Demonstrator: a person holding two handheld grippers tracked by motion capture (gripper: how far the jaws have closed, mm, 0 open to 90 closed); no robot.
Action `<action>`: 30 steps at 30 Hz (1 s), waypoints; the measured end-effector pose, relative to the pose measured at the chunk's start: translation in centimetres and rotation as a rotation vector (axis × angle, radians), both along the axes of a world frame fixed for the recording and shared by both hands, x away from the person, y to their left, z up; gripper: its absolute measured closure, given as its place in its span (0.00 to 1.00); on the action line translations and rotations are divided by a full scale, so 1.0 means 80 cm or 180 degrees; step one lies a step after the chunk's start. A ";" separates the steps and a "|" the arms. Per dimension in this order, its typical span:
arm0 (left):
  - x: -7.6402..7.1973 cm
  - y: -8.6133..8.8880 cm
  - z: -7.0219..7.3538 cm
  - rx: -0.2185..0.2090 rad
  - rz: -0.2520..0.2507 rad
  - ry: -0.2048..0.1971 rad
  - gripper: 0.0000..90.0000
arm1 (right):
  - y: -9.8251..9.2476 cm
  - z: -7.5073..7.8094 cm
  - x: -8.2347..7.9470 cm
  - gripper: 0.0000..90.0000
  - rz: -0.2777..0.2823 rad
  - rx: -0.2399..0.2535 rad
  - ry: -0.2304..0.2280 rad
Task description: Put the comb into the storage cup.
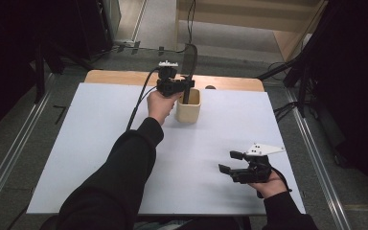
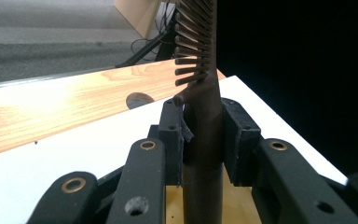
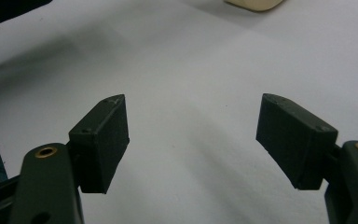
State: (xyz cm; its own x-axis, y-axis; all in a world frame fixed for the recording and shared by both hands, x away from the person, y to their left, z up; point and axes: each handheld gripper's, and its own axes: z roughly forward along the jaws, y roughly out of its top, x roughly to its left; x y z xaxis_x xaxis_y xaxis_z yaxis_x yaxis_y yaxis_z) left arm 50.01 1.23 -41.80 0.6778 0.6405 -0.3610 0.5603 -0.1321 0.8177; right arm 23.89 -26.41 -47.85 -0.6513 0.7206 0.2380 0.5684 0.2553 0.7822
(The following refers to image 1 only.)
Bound person's right hand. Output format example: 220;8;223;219
248;171;288;199

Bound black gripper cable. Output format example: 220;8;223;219
126;66;161;132

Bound metal floor rail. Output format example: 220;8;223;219
284;89;353;230
0;73;57;221

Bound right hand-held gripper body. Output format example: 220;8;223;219
231;143;286;185

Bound black cabinet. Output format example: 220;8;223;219
76;0;123;60

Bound black wrist strap cable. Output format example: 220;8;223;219
257;166;293;199

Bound black floor cables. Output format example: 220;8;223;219
272;101;301;123

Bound dark green spatula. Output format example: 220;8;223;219
180;43;198;104

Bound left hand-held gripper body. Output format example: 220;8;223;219
156;60;186;98

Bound black metal stand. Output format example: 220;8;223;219
257;47;314;119
33;41;94;104

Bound light wooden furniture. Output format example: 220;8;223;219
175;0;329;62

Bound beige cup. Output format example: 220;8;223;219
175;88;202;125

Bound hanging black cable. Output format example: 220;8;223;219
186;0;196;46

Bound white table cover sheet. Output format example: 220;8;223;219
27;82;306;215

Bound person's left hand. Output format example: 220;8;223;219
147;90;184;126

